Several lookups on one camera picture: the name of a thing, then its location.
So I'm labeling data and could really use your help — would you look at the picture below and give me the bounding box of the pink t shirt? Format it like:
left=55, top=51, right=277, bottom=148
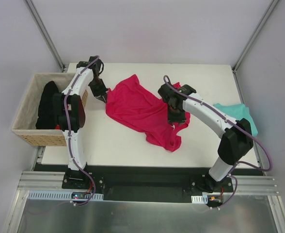
left=106, top=74, right=190, bottom=152

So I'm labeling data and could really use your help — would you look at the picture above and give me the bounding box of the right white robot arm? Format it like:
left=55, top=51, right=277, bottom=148
left=158, top=84, right=253, bottom=192

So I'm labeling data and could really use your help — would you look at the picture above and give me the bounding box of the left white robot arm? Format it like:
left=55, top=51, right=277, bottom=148
left=52, top=55, right=108, bottom=170

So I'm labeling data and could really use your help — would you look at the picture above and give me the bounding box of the folded teal t shirt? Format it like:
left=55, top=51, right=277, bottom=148
left=213, top=103, right=258, bottom=137

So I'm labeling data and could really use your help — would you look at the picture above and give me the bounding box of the black t shirt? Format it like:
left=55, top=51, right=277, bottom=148
left=35, top=81, right=59, bottom=130

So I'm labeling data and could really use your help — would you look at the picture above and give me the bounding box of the wicker laundry basket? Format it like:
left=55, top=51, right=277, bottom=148
left=12, top=73, right=74, bottom=146

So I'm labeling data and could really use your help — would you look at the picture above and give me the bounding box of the right white cable duct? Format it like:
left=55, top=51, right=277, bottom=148
left=191, top=195, right=208, bottom=204

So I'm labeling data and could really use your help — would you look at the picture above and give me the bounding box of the white cable duct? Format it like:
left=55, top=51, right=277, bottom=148
left=28, top=191, right=104, bottom=201
left=191, top=195, right=208, bottom=204

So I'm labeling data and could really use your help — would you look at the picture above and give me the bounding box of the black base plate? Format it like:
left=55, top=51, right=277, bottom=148
left=62, top=166, right=234, bottom=203

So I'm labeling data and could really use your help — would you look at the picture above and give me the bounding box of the left rear aluminium post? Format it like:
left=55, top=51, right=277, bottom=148
left=23, top=0, right=65, bottom=72

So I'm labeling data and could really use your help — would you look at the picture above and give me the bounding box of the aluminium post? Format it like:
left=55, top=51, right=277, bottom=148
left=232, top=0, right=281, bottom=74
left=23, top=0, right=65, bottom=72

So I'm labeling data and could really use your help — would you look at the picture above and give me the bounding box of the aluminium rail frame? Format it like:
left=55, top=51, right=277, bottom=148
left=3, top=141, right=285, bottom=233

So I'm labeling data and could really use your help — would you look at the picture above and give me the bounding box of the left white cable duct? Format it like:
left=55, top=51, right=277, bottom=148
left=28, top=191, right=104, bottom=201

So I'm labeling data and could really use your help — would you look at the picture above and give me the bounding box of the right rear aluminium post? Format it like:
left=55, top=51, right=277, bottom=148
left=232, top=0, right=281, bottom=74

